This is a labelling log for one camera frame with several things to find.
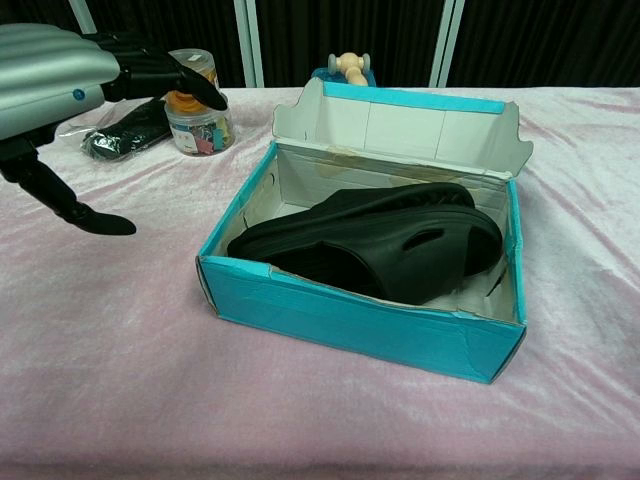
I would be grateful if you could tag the black curtain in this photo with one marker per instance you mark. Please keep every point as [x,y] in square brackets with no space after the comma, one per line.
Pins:
[550,40]

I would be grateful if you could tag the clear jar with coloured clips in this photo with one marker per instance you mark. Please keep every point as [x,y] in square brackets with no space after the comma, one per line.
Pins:
[200,135]

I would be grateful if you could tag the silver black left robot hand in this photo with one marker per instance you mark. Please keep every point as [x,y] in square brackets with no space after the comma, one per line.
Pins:
[55,75]

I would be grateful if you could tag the pink velvet tablecloth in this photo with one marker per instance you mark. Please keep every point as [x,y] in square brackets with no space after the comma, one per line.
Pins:
[125,350]

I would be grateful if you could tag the white metal frame post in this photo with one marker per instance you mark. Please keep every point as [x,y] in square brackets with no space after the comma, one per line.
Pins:
[250,40]
[85,15]
[447,40]

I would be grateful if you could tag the black fabric in plastic bag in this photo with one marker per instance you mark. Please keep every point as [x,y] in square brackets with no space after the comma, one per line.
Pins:
[130,132]

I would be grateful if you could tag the clear jar with orange rolls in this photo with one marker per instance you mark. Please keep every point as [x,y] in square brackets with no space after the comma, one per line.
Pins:
[200,65]

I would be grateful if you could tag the teal cardboard shoe box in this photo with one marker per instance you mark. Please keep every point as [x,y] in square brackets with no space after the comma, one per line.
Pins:
[360,325]

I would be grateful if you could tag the small wooden mallet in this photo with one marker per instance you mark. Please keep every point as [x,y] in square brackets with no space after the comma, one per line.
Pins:
[350,65]

